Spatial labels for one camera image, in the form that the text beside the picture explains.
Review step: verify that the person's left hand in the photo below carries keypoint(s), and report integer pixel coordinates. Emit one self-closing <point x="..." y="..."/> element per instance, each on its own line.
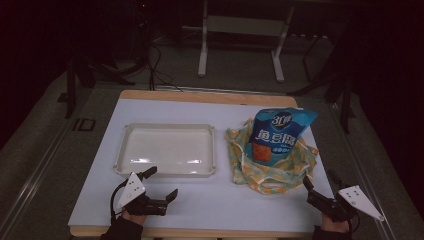
<point x="135" y="218"/>

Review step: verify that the white table mat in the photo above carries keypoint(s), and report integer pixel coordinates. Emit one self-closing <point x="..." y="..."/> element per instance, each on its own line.
<point x="206" y="206"/>

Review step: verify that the blue snack bag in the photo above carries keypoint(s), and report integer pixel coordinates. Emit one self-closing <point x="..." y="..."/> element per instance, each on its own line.
<point x="278" y="133"/>

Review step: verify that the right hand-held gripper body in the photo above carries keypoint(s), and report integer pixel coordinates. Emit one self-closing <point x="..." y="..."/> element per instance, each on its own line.
<point x="336" y="205"/>

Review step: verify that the white plastic tray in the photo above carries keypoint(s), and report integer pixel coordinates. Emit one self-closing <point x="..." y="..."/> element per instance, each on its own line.
<point x="166" y="150"/>

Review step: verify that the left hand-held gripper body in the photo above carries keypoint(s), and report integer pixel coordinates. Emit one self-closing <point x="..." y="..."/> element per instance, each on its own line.
<point x="131" y="191"/>

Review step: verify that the black tripod stand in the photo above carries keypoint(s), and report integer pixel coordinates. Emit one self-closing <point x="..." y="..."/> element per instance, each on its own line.
<point x="78" y="75"/>
<point x="343" y="96"/>

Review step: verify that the black floor bracket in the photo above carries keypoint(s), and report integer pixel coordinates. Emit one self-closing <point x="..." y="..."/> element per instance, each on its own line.
<point x="84" y="124"/>

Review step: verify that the metal floor rail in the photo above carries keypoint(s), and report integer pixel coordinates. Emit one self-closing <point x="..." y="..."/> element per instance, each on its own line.
<point x="30" y="186"/>
<point x="363" y="173"/>

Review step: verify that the white metal stand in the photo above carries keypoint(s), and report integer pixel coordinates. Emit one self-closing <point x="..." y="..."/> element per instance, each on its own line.
<point x="243" y="25"/>

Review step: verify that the person's right hand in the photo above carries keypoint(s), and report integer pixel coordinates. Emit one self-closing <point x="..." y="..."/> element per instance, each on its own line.
<point x="335" y="226"/>

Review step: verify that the yellow green patterned cloth bag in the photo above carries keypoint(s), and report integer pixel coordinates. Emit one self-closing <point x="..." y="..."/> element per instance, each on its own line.
<point x="266" y="181"/>

